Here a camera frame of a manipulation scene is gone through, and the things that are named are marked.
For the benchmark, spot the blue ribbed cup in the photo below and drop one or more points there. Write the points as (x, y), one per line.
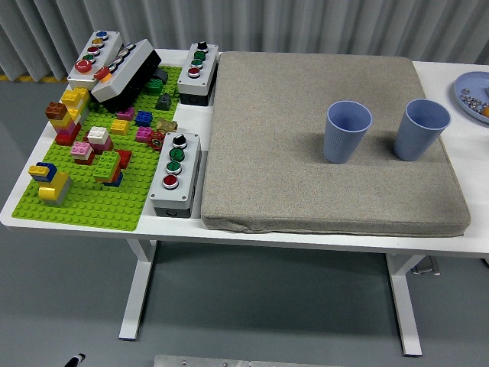
(340, 145)
(412, 145)

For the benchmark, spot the grey metal plate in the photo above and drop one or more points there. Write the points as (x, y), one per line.
(229, 362)

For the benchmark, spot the orange ball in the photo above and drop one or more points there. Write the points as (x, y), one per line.
(485, 111)

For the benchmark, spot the green brick baseplate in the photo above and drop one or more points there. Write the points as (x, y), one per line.
(95, 206)

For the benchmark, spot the white table leg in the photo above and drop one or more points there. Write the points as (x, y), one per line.
(405, 306)
(137, 290)

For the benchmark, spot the pink white red brick stack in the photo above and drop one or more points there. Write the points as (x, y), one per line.
(82, 150)

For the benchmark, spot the yellow floor tape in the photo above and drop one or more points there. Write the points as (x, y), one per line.
(30, 78)

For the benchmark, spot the grey metal bracket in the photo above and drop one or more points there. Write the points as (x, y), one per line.
(426, 267)

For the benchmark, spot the grey-brown cushion mat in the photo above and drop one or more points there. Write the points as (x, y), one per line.
(286, 153)

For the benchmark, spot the grey pleated curtain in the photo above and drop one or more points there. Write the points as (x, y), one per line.
(267, 23)

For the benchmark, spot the yellow white brick tower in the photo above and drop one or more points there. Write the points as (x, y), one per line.
(76, 97)

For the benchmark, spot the brass valve fitting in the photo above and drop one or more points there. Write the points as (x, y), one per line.
(167, 125)

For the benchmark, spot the red valve handwheel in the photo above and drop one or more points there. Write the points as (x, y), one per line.
(156, 141)

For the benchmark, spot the four-button switch box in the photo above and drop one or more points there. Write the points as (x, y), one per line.
(189, 168)
(208, 63)

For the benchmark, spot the brown yellow pink brick tower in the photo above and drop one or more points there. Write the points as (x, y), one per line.
(65, 132)

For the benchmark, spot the white five-button control box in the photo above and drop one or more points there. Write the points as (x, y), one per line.
(111, 40)

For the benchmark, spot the magenta brick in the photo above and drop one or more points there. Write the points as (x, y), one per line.
(126, 113)
(143, 134)

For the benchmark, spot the blue plate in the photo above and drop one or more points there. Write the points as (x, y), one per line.
(473, 82)

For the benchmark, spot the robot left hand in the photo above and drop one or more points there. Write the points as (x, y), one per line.
(76, 359)

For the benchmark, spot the white button box black base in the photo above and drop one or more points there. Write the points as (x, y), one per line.
(126, 72)

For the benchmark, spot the blue yellow grey brick stack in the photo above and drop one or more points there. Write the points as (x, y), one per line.
(53, 187)

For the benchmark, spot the green orange blue brick stack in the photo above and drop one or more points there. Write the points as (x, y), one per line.
(107, 164)

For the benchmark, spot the grey sloped brick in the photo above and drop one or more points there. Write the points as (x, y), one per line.
(164, 102)

